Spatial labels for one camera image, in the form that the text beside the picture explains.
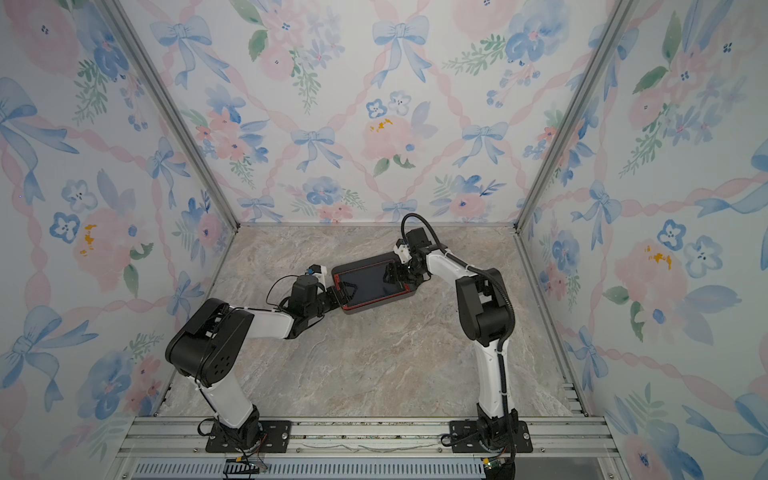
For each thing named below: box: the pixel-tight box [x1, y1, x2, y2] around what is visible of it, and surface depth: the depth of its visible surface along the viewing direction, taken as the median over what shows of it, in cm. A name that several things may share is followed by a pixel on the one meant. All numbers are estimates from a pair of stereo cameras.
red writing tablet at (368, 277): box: [332, 252, 416, 314], surface depth 102 cm
